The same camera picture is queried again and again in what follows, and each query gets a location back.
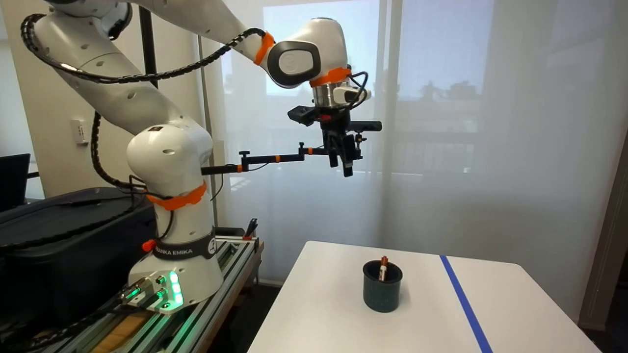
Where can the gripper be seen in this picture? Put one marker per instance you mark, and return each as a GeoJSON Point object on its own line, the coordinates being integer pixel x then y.
{"type": "Point", "coordinates": [335, 128]}

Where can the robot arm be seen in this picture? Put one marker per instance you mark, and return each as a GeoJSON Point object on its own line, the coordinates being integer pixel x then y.
{"type": "Point", "coordinates": [169, 157]}

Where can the white marker with orange cap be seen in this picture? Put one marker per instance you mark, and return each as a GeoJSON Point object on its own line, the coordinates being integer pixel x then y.
{"type": "Point", "coordinates": [383, 269]}

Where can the dark green cup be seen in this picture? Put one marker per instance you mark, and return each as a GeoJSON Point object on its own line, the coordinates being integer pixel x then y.
{"type": "Point", "coordinates": [381, 296]}

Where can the black clamp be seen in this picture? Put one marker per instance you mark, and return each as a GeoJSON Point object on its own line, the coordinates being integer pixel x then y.
{"type": "Point", "coordinates": [250, 229]}

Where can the white sheer curtain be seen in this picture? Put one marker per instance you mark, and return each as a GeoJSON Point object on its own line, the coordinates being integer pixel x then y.
{"type": "Point", "coordinates": [490, 147]}

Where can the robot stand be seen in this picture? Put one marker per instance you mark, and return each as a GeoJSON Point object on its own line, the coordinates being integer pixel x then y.
{"type": "Point", "coordinates": [216, 289]}

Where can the blue tape strip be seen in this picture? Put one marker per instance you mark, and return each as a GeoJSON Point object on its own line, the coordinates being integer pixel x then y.
{"type": "Point", "coordinates": [466, 306]}

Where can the black storage case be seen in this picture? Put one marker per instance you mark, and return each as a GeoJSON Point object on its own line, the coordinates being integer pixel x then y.
{"type": "Point", "coordinates": [64, 255]}

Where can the black monitor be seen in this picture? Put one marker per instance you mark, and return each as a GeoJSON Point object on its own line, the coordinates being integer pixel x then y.
{"type": "Point", "coordinates": [13, 181]}

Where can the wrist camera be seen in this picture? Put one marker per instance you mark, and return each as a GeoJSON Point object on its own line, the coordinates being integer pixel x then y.
{"type": "Point", "coordinates": [303, 115]}

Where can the camera on mount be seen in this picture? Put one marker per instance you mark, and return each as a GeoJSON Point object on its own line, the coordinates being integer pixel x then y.
{"type": "Point", "coordinates": [265, 158]}

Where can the white wall switch plate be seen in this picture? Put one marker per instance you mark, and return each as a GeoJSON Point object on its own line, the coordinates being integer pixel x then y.
{"type": "Point", "coordinates": [79, 131]}

